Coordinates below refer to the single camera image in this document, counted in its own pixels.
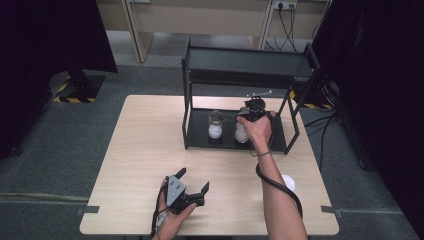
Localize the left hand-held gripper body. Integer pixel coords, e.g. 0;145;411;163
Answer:
165;174;206;216

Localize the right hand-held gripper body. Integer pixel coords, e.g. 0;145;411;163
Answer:
244;89;274;122

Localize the white-lidded jar of white powder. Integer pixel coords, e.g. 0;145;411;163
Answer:
233;106;251;144

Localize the glass jar with metal lid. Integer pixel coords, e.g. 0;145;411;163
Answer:
207;109;227;140

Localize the black metal shelf rack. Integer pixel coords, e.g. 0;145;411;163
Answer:
180;37;323;156

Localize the white round object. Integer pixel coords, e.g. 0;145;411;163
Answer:
281;174;297;193

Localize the person's right hand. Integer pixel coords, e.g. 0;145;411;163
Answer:
237;110;278;155

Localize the person's left hand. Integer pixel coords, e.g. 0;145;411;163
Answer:
151;178;198;240

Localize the stand base with striped tape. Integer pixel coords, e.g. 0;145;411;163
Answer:
289;88;334;111
49;68;106;104

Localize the grey floor tape strip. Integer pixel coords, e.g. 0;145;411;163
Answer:
320;205;344;218
75;205;101;216

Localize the black curtain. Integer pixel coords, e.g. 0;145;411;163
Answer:
312;0;424;239
0;0;118;159

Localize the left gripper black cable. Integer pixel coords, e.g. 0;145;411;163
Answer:
150;184;169;240

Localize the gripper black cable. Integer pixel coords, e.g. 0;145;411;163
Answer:
254;111;304;219
150;184;169;240

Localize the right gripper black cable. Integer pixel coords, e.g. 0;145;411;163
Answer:
254;111;304;219

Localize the black floor cable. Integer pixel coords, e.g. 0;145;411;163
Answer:
303;113;338;170

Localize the black power cable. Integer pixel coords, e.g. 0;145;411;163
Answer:
278;6;299;53
266;6;296;53

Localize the white wall socket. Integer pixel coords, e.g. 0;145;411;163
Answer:
274;0;298;10

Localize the grey floor cable cover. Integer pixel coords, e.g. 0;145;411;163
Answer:
0;192;90;204

